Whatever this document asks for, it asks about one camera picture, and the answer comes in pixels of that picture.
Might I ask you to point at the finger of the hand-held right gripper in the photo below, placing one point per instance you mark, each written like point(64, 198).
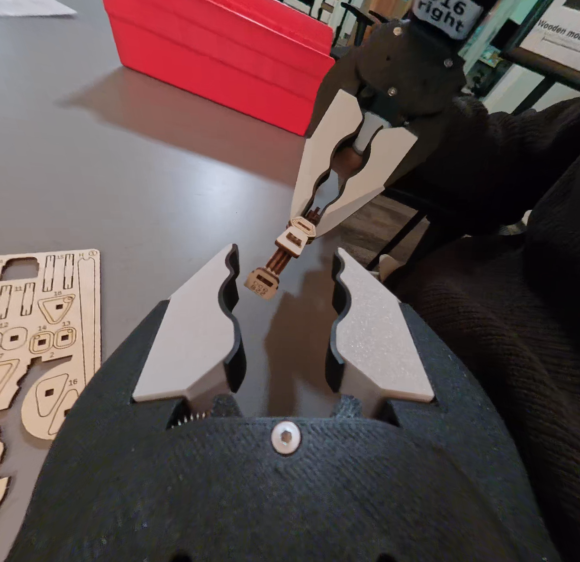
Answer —
point(385, 163)
point(324, 140)

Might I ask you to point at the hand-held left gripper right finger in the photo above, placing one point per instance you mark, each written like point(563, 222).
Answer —
point(385, 344)

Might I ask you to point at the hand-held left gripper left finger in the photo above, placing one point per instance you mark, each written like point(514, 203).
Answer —
point(190, 340)

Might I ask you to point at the wooden axle assembly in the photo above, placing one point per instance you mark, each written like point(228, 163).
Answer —
point(290, 242)

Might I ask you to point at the person's right forearm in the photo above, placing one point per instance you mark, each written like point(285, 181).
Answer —
point(489, 163)

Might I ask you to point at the grey desk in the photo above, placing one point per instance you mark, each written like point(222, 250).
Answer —
point(113, 163)

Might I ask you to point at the black office chair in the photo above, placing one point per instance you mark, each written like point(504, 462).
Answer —
point(362, 22)

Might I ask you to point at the person's black sweater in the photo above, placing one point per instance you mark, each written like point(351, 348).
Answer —
point(498, 367)

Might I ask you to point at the red plastic bin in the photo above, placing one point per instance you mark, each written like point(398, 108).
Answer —
point(217, 95)
point(204, 8)
point(226, 58)

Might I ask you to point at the punched-out wooden puzzle sheet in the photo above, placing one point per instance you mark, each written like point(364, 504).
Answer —
point(50, 389)

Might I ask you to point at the wall poster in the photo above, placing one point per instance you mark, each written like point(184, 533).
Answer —
point(557, 22)

